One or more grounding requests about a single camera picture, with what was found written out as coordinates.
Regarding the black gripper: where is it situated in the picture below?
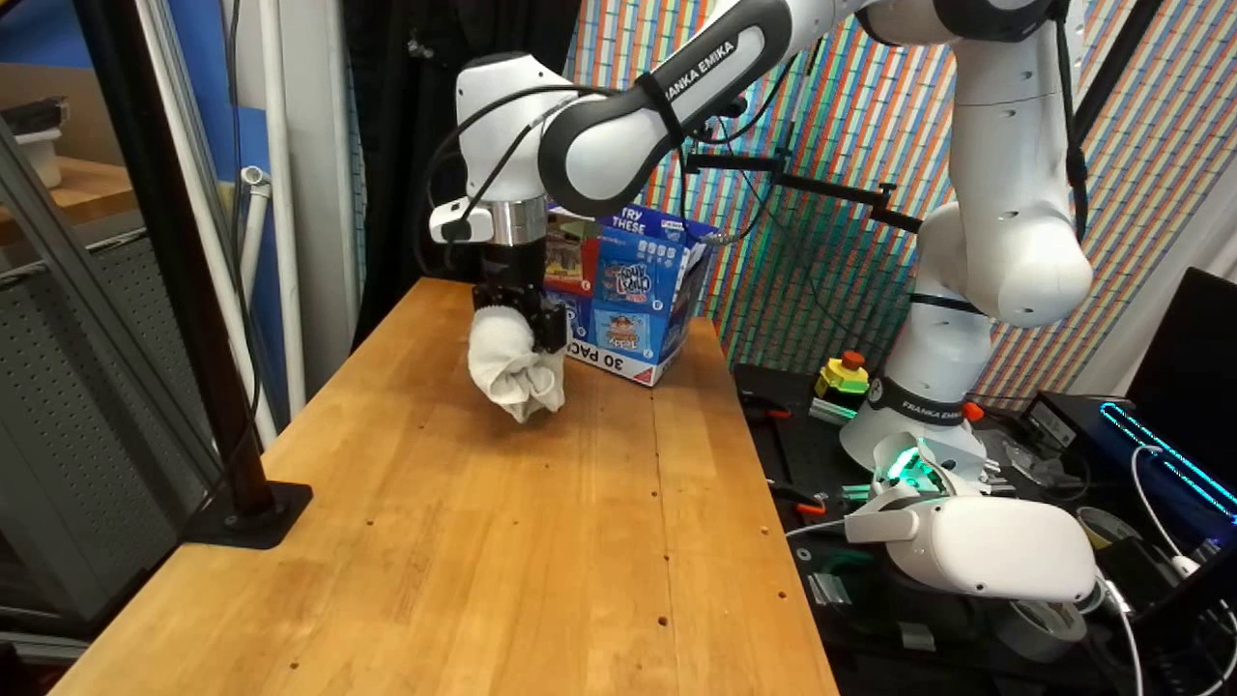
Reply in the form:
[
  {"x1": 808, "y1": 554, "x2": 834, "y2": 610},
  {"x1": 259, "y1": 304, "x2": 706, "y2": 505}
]
[{"x1": 469, "y1": 237, "x2": 572, "y2": 354}]

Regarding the white knitted towel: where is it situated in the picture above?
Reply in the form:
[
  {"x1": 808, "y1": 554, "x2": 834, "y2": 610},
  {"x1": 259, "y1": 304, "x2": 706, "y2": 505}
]
[{"x1": 463, "y1": 302, "x2": 572, "y2": 430}]

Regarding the blue Chips Ahoy cardboard box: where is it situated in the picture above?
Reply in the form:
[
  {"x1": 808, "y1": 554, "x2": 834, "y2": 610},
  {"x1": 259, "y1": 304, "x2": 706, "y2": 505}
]
[{"x1": 539, "y1": 202, "x2": 723, "y2": 390}]

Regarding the black hanging curtain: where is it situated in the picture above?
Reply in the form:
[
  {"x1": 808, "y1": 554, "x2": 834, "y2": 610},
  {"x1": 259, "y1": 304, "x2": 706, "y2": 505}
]
[{"x1": 341, "y1": 0, "x2": 585, "y2": 343}]

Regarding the multicolour patterned backdrop panel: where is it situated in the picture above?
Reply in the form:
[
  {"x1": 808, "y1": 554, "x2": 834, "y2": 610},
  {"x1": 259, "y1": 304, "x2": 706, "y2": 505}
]
[{"x1": 563, "y1": 0, "x2": 1237, "y2": 409}]

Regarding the yellow red emergency stop button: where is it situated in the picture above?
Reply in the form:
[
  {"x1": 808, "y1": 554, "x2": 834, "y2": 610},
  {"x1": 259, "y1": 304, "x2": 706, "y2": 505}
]
[{"x1": 813, "y1": 349, "x2": 878, "y2": 401}]

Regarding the silver metal pole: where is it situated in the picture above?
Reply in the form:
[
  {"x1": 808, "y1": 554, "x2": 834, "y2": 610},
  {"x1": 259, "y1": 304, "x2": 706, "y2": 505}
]
[{"x1": 227, "y1": 167, "x2": 281, "y2": 448}]

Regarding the black side table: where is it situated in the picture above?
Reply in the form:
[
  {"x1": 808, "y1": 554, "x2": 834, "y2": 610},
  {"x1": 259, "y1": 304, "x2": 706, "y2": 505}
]
[{"x1": 732, "y1": 360, "x2": 1237, "y2": 696}]

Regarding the black pole stand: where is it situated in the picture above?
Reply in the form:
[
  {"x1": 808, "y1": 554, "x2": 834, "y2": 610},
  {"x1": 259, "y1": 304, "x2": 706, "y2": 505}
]
[{"x1": 73, "y1": 0, "x2": 316, "y2": 554}]

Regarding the white VR headset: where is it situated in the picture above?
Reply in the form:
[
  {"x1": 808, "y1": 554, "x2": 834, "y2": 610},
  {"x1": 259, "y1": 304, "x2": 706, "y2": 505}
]
[{"x1": 844, "y1": 432, "x2": 1106, "y2": 605}]

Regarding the grey perforated metal cabinet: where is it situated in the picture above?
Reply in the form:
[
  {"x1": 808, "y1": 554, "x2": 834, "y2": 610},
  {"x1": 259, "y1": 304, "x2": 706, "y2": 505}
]
[{"x1": 0, "y1": 128, "x2": 227, "y2": 630}]

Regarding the blue case with cyan edges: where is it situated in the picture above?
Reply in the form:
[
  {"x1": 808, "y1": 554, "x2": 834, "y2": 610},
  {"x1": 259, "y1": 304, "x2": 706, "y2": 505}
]
[{"x1": 1093, "y1": 399, "x2": 1237, "y2": 557}]

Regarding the black monitor screen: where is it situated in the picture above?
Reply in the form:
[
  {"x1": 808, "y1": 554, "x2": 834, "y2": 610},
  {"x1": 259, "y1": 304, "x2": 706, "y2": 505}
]
[{"x1": 1125, "y1": 267, "x2": 1237, "y2": 457}]

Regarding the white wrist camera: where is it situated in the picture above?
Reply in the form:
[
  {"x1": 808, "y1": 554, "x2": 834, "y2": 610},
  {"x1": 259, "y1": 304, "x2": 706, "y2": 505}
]
[{"x1": 425, "y1": 194, "x2": 501, "y2": 249}]

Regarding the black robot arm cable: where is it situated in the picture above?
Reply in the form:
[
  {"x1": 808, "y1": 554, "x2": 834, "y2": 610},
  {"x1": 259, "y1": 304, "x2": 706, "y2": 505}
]
[{"x1": 1050, "y1": 0, "x2": 1166, "y2": 243}]

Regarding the white cable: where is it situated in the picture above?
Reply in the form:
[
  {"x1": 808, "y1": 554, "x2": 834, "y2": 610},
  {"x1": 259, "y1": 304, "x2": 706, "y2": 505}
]
[{"x1": 1093, "y1": 575, "x2": 1153, "y2": 696}]

